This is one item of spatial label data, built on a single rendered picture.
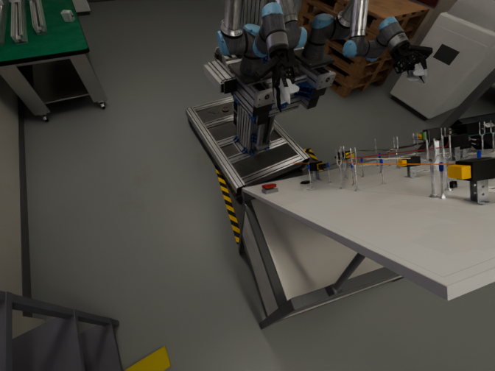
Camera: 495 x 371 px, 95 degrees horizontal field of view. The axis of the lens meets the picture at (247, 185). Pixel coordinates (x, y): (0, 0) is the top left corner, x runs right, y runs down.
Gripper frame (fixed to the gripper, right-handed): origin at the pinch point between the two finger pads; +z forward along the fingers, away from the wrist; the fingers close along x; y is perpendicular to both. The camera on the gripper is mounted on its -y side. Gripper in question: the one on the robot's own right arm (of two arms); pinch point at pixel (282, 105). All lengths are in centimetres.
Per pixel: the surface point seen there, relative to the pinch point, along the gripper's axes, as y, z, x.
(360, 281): 19, 70, 0
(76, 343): -100, 84, 42
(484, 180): 22, 33, -42
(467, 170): 18, 30, -42
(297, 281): 2, 74, 21
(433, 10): 346, -178, 192
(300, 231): 13, 55, 34
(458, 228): 7, 39, -47
